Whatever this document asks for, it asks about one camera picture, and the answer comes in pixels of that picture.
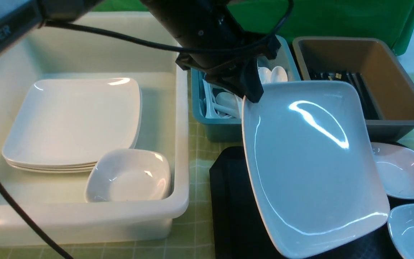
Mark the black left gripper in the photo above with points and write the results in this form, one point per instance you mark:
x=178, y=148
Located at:
x=212, y=41

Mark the large white rice plate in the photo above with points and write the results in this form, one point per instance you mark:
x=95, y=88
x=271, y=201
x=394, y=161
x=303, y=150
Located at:
x=311, y=166

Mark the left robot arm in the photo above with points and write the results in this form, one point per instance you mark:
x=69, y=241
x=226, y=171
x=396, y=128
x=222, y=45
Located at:
x=19, y=17

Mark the pile of white spoons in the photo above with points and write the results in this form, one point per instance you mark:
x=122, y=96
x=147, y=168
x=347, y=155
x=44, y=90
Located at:
x=226, y=105

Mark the teal plastic bin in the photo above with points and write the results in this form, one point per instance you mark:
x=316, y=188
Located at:
x=230, y=130

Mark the pile of black chopsticks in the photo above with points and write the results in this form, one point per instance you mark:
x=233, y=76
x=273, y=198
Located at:
x=355, y=79

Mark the brown plastic bin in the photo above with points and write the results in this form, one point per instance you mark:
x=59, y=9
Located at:
x=388, y=84

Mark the black serving tray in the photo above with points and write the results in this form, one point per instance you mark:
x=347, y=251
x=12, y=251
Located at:
x=239, y=232

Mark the white bowl in tub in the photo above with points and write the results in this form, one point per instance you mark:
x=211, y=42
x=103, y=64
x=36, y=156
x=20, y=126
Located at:
x=129, y=175

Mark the green backdrop cloth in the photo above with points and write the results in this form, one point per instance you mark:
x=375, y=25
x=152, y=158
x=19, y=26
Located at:
x=391, y=21

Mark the green checkered tablecloth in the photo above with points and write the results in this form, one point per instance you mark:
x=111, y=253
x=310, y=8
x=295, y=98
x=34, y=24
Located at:
x=192, y=234

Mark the stack of white square plates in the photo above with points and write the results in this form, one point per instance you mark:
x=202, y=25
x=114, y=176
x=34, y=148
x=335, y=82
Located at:
x=74, y=121

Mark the large white plastic tub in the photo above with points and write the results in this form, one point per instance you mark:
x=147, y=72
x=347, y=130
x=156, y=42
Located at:
x=56, y=201

